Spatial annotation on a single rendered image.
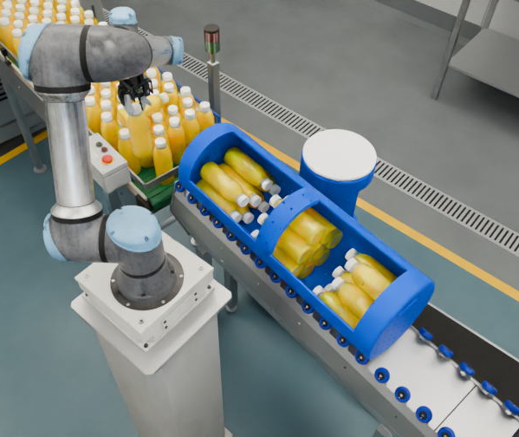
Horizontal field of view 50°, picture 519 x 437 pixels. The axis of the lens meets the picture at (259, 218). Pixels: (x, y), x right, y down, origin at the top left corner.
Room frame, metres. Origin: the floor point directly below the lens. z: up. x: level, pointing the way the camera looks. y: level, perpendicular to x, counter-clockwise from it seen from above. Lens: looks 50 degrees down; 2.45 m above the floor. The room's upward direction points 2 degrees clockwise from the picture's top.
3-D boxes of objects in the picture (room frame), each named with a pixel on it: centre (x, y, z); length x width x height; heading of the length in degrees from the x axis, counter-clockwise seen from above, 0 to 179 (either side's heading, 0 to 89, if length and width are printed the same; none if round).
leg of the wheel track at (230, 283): (1.46, 0.12, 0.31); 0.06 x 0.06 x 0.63; 43
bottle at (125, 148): (1.53, 0.51, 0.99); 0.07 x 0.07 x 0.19
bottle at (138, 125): (1.44, 0.42, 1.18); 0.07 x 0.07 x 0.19
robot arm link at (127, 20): (1.42, 0.41, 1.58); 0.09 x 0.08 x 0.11; 178
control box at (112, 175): (1.42, 0.57, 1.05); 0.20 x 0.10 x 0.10; 43
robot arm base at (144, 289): (0.79, 0.29, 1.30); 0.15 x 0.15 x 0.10
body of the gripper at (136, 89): (1.42, 0.40, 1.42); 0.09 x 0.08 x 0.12; 43
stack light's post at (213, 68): (1.99, 0.22, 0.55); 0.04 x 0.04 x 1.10; 43
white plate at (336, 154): (1.53, -0.29, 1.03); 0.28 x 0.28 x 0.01
